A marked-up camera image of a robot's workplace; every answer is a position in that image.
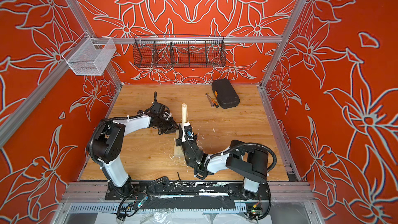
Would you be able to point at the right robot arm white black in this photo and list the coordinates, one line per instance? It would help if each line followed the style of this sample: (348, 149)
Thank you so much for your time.
(252, 161)

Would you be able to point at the wooden handle claw hammer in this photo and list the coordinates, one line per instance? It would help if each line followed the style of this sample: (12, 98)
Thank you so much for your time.
(184, 118)

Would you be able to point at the black plastic tool case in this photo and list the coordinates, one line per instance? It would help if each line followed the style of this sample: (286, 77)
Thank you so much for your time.
(225, 94)

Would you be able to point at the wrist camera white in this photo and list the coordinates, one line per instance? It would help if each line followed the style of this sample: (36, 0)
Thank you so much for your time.
(158, 109)
(187, 130)

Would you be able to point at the orange black screwdriver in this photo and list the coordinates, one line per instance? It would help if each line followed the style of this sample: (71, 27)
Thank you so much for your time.
(215, 102)

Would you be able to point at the silver ratchet wrench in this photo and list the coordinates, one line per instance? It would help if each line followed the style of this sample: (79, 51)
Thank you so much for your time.
(210, 100)

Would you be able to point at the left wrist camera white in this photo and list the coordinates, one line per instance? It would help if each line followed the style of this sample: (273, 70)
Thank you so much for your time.
(158, 109)

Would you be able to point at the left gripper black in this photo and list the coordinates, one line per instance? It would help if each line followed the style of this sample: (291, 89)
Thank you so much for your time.
(171, 128)

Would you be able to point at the light wooden block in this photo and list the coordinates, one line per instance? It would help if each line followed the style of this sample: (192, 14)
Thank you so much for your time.
(178, 151)

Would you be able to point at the black wire basket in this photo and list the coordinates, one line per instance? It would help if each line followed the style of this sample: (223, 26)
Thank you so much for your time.
(180, 51)

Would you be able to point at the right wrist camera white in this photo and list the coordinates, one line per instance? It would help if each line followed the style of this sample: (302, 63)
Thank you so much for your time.
(187, 130)

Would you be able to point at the white mesh basket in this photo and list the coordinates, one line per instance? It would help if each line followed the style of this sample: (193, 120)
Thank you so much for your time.
(89, 59)

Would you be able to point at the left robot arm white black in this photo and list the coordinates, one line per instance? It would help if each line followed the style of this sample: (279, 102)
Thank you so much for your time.
(105, 145)

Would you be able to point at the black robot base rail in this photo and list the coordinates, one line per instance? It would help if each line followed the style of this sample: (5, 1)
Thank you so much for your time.
(160, 187)

